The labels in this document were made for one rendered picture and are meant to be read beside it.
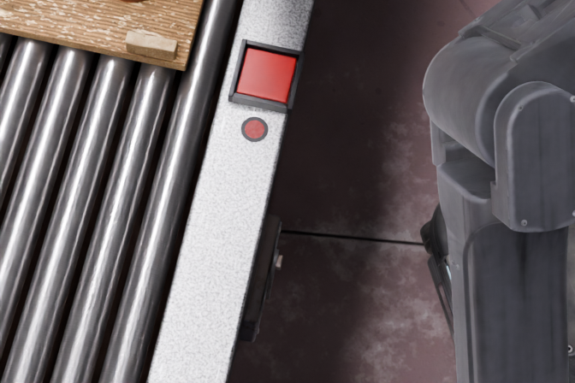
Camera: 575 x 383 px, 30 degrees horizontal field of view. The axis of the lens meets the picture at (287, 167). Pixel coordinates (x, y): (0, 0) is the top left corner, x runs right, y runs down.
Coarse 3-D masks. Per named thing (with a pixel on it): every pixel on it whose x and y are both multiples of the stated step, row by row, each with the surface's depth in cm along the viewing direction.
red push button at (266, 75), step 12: (252, 60) 125; (264, 60) 125; (276, 60) 126; (288, 60) 126; (252, 72) 125; (264, 72) 125; (276, 72) 125; (288, 72) 125; (240, 84) 124; (252, 84) 124; (264, 84) 124; (276, 84) 124; (288, 84) 125; (252, 96) 124; (264, 96) 124; (276, 96) 124
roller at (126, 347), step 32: (224, 0) 129; (224, 32) 128; (192, 64) 126; (192, 96) 124; (192, 128) 123; (160, 160) 122; (192, 160) 123; (160, 192) 120; (160, 224) 119; (160, 256) 118; (128, 288) 116; (160, 288) 117; (128, 320) 115; (128, 352) 114
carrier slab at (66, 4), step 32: (0, 0) 125; (32, 0) 126; (64, 0) 126; (96, 0) 126; (160, 0) 127; (192, 0) 127; (32, 32) 124; (64, 32) 124; (96, 32) 125; (160, 32) 125; (192, 32) 125; (160, 64) 125
